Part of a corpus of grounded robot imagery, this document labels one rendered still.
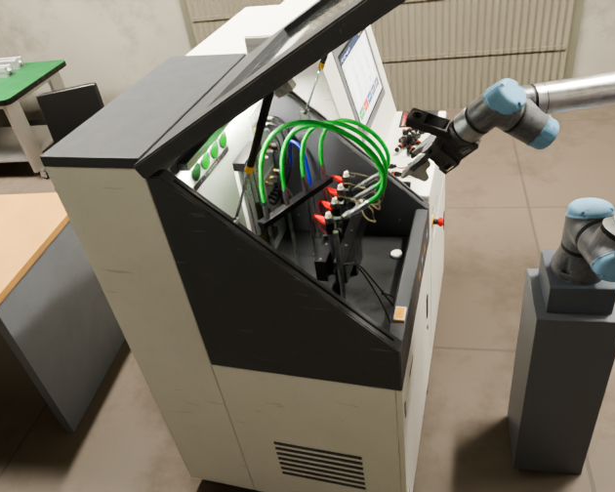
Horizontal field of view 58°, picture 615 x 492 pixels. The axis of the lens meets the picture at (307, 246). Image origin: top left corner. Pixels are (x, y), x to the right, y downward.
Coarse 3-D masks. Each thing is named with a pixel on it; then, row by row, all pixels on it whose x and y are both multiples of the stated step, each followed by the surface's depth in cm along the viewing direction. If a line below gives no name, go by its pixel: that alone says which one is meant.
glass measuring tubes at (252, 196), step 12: (240, 156) 167; (240, 168) 165; (240, 180) 168; (252, 180) 172; (264, 180) 181; (240, 192) 170; (252, 192) 175; (252, 204) 174; (252, 216) 176; (264, 216) 184; (252, 228) 179; (276, 228) 193
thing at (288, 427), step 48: (240, 384) 171; (288, 384) 164; (336, 384) 157; (240, 432) 188; (288, 432) 180; (336, 432) 172; (384, 432) 166; (288, 480) 200; (336, 480) 190; (384, 480) 182
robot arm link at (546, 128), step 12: (528, 108) 118; (528, 120) 118; (540, 120) 119; (552, 120) 120; (516, 132) 120; (528, 132) 119; (540, 132) 120; (552, 132) 120; (528, 144) 123; (540, 144) 122
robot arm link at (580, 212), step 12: (576, 204) 153; (588, 204) 152; (600, 204) 151; (576, 216) 150; (588, 216) 148; (600, 216) 147; (564, 228) 157; (576, 228) 151; (564, 240) 158; (576, 240) 150; (576, 252) 156
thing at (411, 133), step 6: (402, 132) 231; (408, 132) 226; (414, 132) 226; (420, 132) 229; (402, 138) 225; (408, 138) 219; (414, 138) 222; (402, 144) 218; (408, 144) 221; (414, 144) 219; (396, 150) 217; (408, 150) 218
